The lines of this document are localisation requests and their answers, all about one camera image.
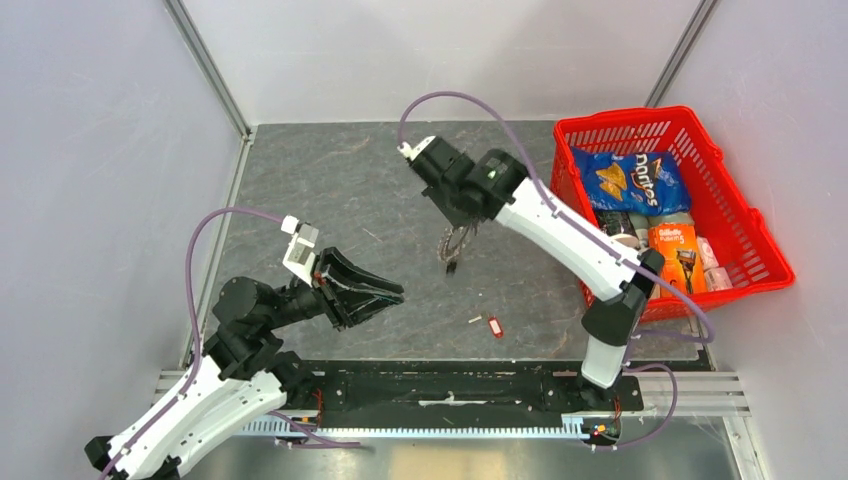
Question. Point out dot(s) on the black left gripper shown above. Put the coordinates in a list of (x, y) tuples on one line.
[(348, 291)]

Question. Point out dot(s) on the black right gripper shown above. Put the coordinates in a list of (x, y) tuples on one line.
[(456, 220)]

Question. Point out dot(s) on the steel disc with keyrings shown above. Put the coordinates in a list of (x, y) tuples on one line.
[(452, 245)]

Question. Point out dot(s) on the red key tag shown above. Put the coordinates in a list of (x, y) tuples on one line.
[(495, 327)]

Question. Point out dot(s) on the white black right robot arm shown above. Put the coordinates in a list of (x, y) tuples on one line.
[(499, 188)]

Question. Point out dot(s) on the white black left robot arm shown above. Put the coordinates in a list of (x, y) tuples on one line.
[(244, 372)]

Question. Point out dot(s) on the blue Doritos chip bag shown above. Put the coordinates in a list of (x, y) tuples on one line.
[(650, 184)]

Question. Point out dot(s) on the orange Gillette razor box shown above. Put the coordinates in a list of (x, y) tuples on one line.
[(683, 268)]

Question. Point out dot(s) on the red plastic basket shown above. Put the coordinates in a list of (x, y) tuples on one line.
[(736, 231)]

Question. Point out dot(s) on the pink white small packet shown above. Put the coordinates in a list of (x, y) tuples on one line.
[(716, 276)]

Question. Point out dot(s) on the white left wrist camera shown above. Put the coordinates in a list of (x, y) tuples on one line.
[(301, 246)]

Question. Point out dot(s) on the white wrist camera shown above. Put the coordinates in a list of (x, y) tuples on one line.
[(411, 152), (301, 246)]

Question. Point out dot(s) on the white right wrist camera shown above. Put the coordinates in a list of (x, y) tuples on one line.
[(411, 152)]

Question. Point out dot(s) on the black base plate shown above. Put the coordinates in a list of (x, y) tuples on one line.
[(456, 394)]

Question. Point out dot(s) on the slotted cable duct rail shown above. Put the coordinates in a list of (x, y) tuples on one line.
[(569, 428)]

